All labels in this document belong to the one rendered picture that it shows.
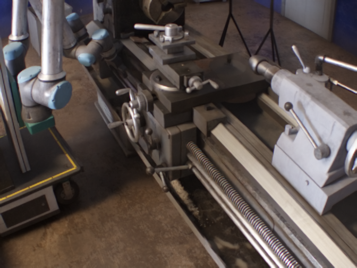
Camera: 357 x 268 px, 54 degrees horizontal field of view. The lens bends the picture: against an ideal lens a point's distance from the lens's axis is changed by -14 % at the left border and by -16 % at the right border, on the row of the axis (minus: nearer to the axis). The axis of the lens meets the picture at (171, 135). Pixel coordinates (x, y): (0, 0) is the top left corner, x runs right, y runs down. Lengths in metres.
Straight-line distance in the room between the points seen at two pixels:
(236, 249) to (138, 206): 0.93
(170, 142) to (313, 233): 0.81
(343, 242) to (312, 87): 0.59
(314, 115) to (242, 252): 0.74
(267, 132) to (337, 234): 0.79
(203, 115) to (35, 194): 1.13
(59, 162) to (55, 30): 0.94
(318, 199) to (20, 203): 1.67
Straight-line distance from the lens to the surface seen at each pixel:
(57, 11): 1.82
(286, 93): 1.50
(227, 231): 1.89
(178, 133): 1.78
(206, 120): 1.72
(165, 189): 1.85
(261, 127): 1.98
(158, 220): 2.46
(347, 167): 1.30
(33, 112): 2.11
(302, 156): 1.44
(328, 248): 1.34
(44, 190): 2.36
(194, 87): 1.69
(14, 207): 2.36
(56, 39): 1.85
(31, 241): 2.48
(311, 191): 1.42
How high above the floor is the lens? 1.84
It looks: 36 degrees down
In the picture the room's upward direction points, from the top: 1 degrees counter-clockwise
